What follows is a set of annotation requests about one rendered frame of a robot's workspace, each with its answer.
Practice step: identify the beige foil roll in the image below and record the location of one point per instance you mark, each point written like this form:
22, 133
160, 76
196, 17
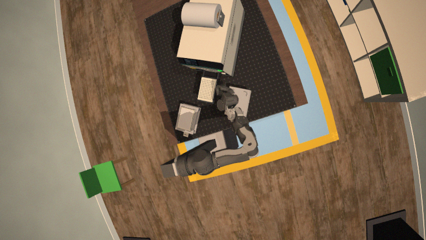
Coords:
200, 14

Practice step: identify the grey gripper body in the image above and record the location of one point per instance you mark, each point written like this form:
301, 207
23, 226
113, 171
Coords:
226, 102

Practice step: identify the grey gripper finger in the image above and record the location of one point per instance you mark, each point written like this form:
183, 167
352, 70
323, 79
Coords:
219, 92
223, 87

